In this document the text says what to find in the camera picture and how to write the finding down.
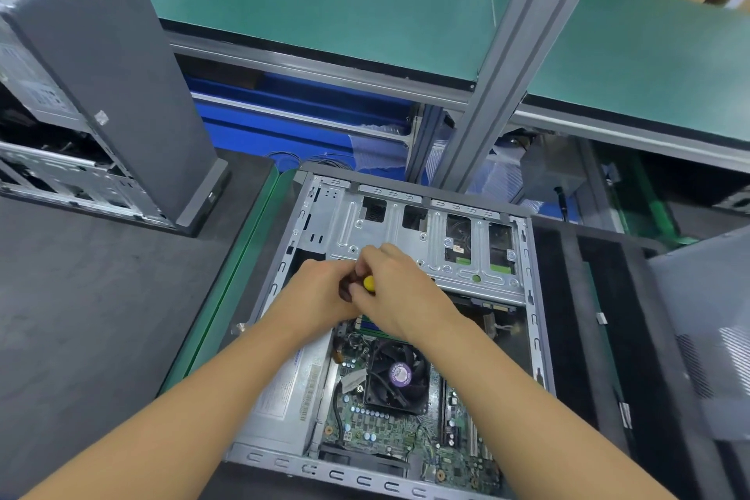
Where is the person's right hand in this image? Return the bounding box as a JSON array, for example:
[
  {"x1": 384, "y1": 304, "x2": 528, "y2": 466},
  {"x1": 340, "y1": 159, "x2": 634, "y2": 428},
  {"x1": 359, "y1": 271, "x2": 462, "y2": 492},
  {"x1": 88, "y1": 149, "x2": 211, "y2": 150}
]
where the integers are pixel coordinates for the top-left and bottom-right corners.
[{"x1": 348, "y1": 241, "x2": 464, "y2": 343}]

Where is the person's left hand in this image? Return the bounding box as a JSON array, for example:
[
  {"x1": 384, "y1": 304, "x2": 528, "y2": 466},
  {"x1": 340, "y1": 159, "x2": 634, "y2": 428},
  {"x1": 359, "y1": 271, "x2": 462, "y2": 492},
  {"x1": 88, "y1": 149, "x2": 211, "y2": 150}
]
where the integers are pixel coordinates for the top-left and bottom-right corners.
[{"x1": 267, "y1": 257, "x2": 367, "y2": 345}]

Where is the dark grey computer case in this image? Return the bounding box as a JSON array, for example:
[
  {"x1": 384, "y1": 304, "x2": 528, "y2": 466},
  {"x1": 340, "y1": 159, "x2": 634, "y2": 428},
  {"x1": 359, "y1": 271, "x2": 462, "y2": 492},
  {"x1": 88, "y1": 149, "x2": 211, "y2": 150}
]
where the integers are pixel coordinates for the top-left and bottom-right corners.
[{"x1": 220, "y1": 162, "x2": 558, "y2": 500}]

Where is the black CPU fan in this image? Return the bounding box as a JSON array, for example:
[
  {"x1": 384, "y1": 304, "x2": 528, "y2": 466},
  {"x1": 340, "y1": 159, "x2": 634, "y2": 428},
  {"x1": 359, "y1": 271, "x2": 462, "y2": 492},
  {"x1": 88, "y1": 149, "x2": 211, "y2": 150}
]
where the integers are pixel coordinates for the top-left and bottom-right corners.
[{"x1": 363, "y1": 339, "x2": 433, "y2": 413}]

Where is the green motherboard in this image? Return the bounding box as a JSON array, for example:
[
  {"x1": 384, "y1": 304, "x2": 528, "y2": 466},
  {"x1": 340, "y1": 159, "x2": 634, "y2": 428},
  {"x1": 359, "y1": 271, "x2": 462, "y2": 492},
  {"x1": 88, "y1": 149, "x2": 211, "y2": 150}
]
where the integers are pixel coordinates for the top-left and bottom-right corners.
[{"x1": 316, "y1": 312, "x2": 508, "y2": 493}]

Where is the silver computer case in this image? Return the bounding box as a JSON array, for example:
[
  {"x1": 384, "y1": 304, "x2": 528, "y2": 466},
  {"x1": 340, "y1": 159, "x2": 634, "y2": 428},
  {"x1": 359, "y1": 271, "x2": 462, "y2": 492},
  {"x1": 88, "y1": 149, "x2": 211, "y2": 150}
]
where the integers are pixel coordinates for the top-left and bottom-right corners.
[{"x1": 0, "y1": 0, "x2": 230, "y2": 238}]

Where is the grey case side panel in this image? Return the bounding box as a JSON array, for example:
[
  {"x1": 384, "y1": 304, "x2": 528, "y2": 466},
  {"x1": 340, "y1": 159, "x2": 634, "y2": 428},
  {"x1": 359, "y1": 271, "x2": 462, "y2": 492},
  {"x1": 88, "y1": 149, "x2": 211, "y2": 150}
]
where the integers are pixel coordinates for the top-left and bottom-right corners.
[{"x1": 647, "y1": 224, "x2": 750, "y2": 442}]

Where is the person's right forearm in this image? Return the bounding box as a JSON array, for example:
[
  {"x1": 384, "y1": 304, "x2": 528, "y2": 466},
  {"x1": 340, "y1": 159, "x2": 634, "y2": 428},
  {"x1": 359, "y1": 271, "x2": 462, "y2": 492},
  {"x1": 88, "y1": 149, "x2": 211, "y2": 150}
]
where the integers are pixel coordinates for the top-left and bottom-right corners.
[{"x1": 424, "y1": 312, "x2": 679, "y2": 500}]

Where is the person's left forearm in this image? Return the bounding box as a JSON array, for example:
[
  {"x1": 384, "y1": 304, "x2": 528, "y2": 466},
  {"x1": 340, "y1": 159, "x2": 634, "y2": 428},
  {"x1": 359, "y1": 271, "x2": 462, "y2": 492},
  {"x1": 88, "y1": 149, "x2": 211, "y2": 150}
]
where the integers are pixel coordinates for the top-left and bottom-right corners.
[{"x1": 23, "y1": 318, "x2": 309, "y2": 500}]

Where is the silver power supply unit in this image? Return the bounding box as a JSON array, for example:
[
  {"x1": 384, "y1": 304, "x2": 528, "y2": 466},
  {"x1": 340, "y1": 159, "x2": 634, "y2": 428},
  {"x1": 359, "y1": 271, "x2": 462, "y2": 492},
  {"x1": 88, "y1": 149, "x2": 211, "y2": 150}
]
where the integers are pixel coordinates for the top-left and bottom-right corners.
[{"x1": 240, "y1": 335, "x2": 335, "y2": 454}]

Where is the clear plastic bag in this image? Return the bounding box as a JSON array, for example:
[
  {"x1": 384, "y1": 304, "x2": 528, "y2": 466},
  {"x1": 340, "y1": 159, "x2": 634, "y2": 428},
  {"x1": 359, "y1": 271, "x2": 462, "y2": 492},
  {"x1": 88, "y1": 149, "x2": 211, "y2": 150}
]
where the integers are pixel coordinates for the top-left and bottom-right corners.
[{"x1": 420, "y1": 136, "x2": 529, "y2": 205}]

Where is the blue plastic crate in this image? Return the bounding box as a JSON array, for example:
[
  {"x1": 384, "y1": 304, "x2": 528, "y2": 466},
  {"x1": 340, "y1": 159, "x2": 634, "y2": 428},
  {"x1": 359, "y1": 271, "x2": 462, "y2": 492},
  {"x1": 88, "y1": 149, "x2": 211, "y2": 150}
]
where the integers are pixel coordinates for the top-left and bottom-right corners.
[{"x1": 187, "y1": 74, "x2": 417, "y2": 181}]

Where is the black divided foam tray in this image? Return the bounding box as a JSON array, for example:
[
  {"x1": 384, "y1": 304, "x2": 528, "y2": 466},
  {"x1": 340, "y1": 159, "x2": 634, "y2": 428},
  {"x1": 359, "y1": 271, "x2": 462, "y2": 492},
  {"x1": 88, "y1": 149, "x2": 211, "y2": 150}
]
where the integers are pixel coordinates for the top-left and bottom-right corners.
[{"x1": 530, "y1": 212, "x2": 750, "y2": 500}]

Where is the thick aluminium frame post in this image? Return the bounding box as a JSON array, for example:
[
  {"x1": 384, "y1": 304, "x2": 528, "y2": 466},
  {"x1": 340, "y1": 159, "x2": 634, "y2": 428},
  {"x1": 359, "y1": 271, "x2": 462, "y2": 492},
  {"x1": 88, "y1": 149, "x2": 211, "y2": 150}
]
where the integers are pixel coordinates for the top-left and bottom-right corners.
[{"x1": 431, "y1": 0, "x2": 620, "y2": 193}]

